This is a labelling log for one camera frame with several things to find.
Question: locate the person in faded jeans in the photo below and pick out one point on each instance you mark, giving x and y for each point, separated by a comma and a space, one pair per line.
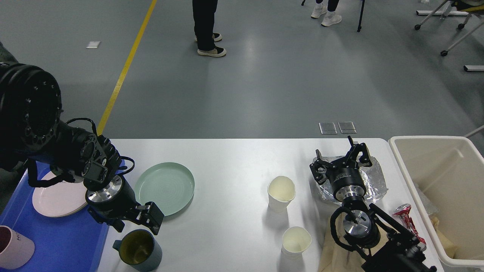
5, 55

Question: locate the brown paper bag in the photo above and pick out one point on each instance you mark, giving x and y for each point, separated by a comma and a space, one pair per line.
336, 259

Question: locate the black tripod leg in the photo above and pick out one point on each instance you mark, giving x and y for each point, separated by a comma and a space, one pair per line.
359, 27

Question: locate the white paper cup far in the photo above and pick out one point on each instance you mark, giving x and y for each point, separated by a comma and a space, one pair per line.
281, 192

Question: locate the floor outlet plate right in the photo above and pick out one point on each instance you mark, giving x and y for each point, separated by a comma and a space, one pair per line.
347, 127

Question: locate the pink mug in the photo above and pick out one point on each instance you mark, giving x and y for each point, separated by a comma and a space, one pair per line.
15, 249

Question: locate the person in black trousers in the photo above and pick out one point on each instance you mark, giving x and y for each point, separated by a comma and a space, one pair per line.
203, 13

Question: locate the green plate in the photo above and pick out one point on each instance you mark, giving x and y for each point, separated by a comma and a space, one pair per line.
170, 185

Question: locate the crushed red can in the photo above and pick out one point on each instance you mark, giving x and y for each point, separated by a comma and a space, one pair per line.
403, 212

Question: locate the pink plate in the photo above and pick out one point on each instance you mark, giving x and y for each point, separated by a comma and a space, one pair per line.
61, 199

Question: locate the aluminium foil tray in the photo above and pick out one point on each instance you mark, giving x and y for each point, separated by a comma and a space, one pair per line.
373, 179

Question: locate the person with white sneakers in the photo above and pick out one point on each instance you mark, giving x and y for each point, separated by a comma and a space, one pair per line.
331, 17

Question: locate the blue plastic tray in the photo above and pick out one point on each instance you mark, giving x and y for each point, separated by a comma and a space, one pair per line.
71, 243

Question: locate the beige plastic bin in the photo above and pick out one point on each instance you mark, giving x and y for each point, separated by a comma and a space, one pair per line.
449, 171

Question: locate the dark teal mug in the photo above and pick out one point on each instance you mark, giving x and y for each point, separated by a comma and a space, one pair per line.
140, 250

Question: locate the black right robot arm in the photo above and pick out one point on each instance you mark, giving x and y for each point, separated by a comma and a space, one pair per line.
356, 226

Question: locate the white paper cup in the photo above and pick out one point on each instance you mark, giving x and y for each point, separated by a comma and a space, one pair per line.
281, 192
295, 241

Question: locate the white floor label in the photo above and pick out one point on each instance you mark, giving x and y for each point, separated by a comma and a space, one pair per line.
93, 45

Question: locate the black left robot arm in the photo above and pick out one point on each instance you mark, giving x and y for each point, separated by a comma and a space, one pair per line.
53, 151

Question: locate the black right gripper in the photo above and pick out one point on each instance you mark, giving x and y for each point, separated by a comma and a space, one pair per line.
344, 182

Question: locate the floor outlet plate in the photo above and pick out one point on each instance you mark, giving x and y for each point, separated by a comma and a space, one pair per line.
328, 128
347, 127

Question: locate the floor outlet plate left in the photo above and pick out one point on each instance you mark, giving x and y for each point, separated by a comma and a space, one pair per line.
328, 128

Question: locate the white paper cup near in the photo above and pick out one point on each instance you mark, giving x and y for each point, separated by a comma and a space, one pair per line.
295, 241

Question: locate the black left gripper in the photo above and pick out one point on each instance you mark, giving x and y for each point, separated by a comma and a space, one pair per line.
116, 202

